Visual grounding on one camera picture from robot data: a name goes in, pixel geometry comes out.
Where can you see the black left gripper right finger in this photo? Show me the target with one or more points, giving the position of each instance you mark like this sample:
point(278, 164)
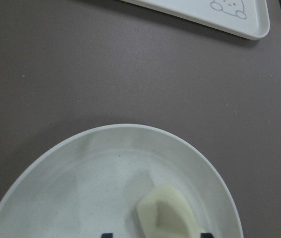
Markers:
point(206, 235)

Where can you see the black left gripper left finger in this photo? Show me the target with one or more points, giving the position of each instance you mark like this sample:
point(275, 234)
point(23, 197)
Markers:
point(106, 235)

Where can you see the cream round plate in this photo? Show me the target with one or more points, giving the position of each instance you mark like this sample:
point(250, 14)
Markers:
point(91, 183)

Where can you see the cream rectangular tray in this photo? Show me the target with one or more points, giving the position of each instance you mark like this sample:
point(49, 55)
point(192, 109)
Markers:
point(248, 19)

